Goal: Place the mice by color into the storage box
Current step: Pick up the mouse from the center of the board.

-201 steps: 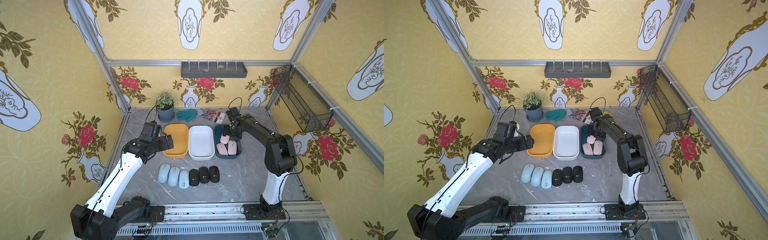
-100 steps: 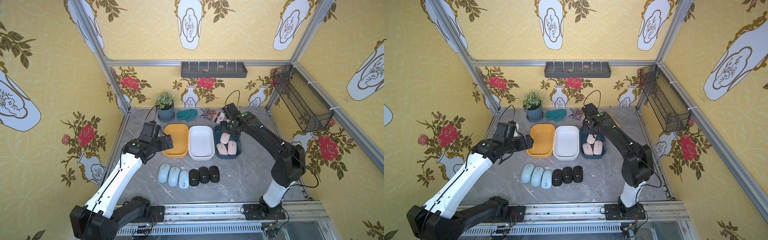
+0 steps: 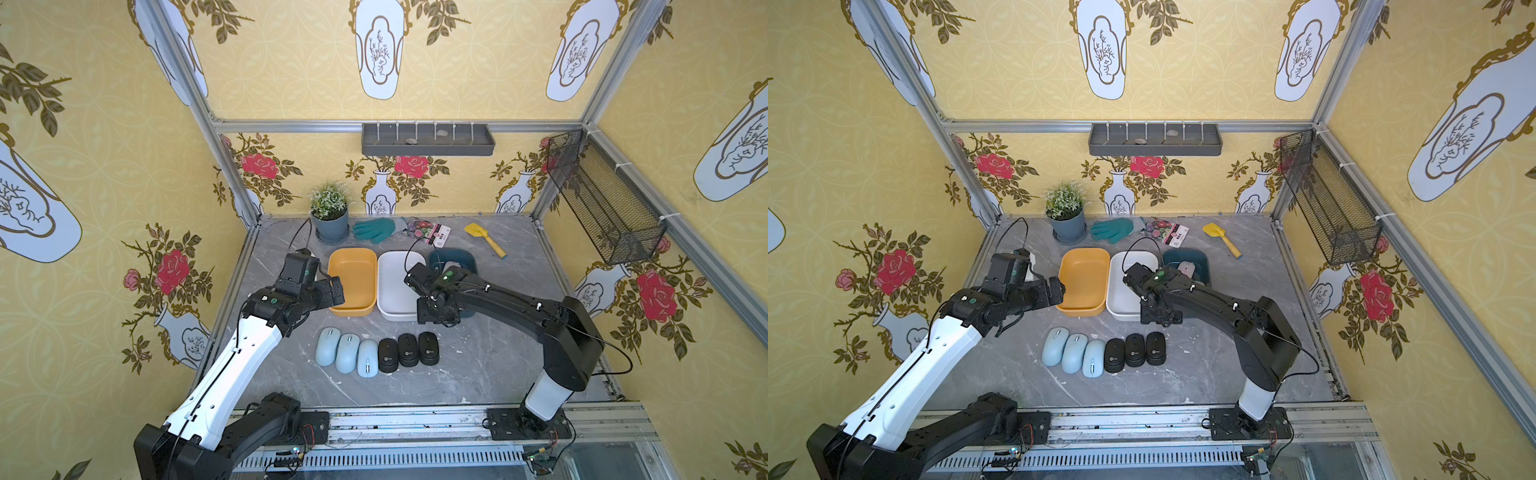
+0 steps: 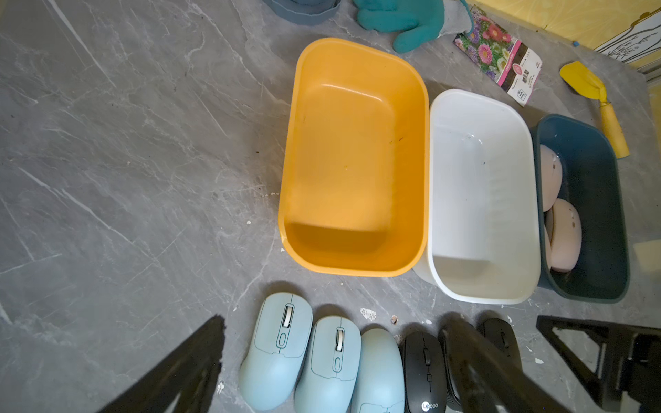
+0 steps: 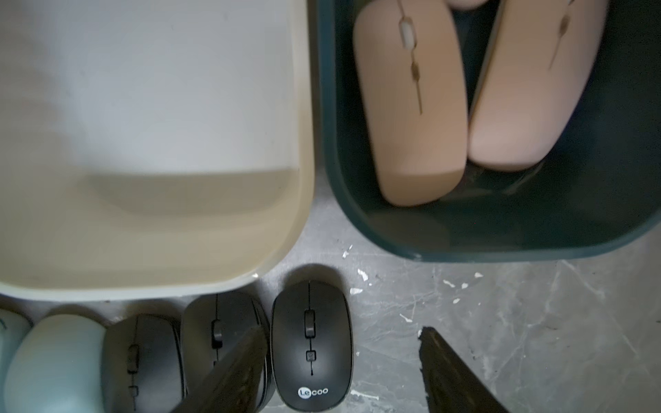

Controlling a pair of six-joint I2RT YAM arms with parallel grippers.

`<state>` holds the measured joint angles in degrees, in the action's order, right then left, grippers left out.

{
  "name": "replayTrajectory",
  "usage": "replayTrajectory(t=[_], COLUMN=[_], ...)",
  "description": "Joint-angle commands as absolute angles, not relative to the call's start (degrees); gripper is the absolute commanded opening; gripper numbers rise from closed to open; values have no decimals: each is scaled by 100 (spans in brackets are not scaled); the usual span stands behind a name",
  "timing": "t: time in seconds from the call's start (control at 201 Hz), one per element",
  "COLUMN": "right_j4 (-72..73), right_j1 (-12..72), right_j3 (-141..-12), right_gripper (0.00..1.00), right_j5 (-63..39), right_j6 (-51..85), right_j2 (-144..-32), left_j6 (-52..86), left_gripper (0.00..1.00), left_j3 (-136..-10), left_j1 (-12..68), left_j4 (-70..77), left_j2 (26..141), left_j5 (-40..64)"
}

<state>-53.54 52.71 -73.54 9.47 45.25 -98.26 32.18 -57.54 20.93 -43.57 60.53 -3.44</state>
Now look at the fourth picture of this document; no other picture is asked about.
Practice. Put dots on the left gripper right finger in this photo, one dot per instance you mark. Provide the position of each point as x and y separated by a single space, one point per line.
486 379

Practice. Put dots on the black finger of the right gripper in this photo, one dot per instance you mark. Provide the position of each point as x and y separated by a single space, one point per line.
628 361

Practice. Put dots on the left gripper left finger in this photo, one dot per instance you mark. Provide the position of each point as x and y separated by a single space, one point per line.
186 379

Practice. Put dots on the black mouse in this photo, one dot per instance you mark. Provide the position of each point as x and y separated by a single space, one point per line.
424 373
500 333
453 399

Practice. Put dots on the light blue mouse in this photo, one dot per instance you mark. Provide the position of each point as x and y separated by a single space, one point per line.
332 361
380 385
277 350

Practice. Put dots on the pink mouse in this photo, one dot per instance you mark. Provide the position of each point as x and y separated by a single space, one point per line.
552 174
565 233

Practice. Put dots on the dark teal storage box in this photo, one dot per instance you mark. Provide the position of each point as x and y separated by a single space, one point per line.
591 183

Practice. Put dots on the white storage box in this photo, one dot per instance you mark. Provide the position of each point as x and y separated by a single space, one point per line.
484 239

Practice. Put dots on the yellow storage box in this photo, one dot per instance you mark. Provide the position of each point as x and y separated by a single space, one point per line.
355 184

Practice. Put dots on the yellow toy shovel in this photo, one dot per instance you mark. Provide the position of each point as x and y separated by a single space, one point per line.
588 85

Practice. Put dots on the flower seed packet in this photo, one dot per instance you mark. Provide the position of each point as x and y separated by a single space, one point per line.
502 57

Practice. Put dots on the teal garden glove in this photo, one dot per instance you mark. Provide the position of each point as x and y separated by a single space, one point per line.
415 21

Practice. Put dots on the potted green plant grey pot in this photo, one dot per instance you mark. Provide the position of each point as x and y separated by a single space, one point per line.
304 12

